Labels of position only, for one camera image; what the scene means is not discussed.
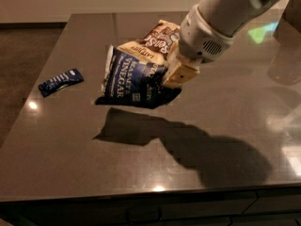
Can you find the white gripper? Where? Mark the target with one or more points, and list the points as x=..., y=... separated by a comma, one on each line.
x=198, y=38

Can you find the small blue snack packet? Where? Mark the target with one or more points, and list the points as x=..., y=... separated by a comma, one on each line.
x=58, y=82

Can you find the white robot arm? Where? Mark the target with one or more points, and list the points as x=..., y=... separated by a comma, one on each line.
x=228, y=17

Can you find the blue kettle chip bag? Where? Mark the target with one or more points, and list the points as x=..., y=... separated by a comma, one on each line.
x=129, y=81

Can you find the brown and cream chip bag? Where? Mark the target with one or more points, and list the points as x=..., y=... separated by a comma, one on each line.
x=155, y=46

